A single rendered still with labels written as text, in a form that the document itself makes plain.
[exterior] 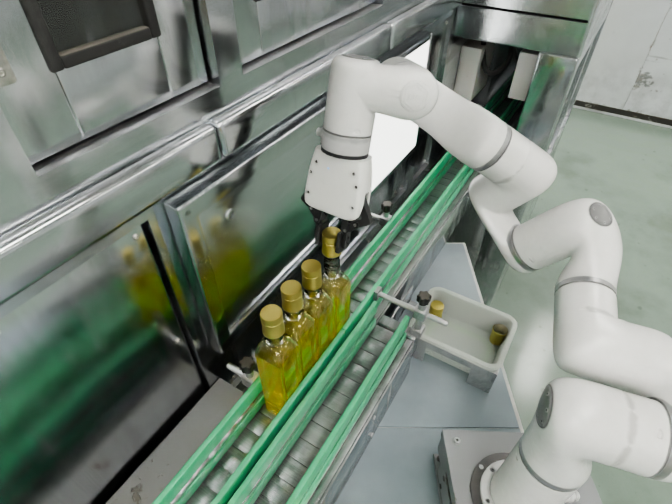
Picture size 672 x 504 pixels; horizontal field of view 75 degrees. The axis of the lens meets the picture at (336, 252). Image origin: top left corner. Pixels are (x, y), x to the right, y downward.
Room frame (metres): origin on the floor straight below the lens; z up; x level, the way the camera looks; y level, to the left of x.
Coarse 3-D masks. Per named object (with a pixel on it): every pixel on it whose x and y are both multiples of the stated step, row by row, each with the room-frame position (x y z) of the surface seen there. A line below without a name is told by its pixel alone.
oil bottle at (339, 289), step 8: (344, 272) 0.59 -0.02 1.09; (328, 280) 0.56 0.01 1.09; (336, 280) 0.56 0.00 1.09; (344, 280) 0.57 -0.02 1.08; (328, 288) 0.55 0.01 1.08; (336, 288) 0.55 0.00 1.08; (344, 288) 0.56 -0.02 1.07; (336, 296) 0.54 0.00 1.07; (344, 296) 0.56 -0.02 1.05; (336, 304) 0.54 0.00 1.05; (344, 304) 0.56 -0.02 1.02; (336, 312) 0.54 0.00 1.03; (344, 312) 0.56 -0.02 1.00; (336, 320) 0.54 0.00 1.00; (344, 320) 0.56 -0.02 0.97; (336, 328) 0.54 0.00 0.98
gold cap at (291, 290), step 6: (288, 282) 0.49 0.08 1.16; (294, 282) 0.49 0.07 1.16; (282, 288) 0.48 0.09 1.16; (288, 288) 0.48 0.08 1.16; (294, 288) 0.48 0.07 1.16; (300, 288) 0.48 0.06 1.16; (282, 294) 0.47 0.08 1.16; (288, 294) 0.46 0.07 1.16; (294, 294) 0.46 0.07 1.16; (300, 294) 0.47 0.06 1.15; (282, 300) 0.47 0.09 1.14; (288, 300) 0.46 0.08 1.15; (294, 300) 0.46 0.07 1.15; (300, 300) 0.47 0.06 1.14; (282, 306) 0.47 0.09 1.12; (288, 306) 0.46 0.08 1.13; (294, 306) 0.46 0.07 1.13; (300, 306) 0.47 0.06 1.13; (288, 312) 0.46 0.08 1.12; (294, 312) 0.46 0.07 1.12
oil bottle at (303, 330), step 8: (304, 312) 0.49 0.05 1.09; (288, 320) 0.47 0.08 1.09; (304, 320) 0.47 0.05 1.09; (312, 320) 0.48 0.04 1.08; (288, 328) 0.46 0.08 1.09; (296, 328) 0.45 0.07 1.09; (304, 328) 0.46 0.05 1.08; (312, 328) 0.48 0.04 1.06; (296, 336) 0.45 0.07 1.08; (304, 336) 0.46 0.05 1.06; (312, 336) 0.47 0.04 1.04; (304, 344) 0.45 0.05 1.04; (312, 344) 0.47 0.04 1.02; (304, 352) 0.45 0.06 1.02; (312, 352) 0.47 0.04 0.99; (304, 360) 0.45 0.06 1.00; (312, 360) 0.47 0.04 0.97; (304, 368) 0.45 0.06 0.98; (304, 376) 0.45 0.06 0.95
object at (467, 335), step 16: (432, 288) 0.77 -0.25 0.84; (448, 304) 0.75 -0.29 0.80; (464, 304) 0.73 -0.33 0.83; (480, 304) 0.72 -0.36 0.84; (448, 320) 0.72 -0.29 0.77; (464, 320) 0.72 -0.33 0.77; (480, 320) 0.70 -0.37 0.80; (496, 320) 0.68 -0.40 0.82; (512, 320) 0.67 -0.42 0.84; (432, 336) 0.67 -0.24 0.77; (448, 336) 0.67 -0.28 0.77; (464, 336) 0.67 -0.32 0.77; (480, 336) 0.67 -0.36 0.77; (512, 336) 0.62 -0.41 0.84; (464, 352) 0.62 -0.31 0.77; (480, 352) 0.62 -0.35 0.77; (496, 352) 0.62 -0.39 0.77; (496, 368) 0.54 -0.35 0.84
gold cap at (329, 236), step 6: (330, 228) 0.59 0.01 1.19; (336, 228) 0.59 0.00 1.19; (324, 234) 0.57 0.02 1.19; (330, 234) 0.57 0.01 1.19; (336, 234) 0.57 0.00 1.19; (324, 240) 0.56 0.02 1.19; (330, 240) 0.56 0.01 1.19; (336, 240) 0.56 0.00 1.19; (324, 246) 0.56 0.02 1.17; (330, 246) 0.56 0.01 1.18; (324, 252) 0.56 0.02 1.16; (330, 252) 0.56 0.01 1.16
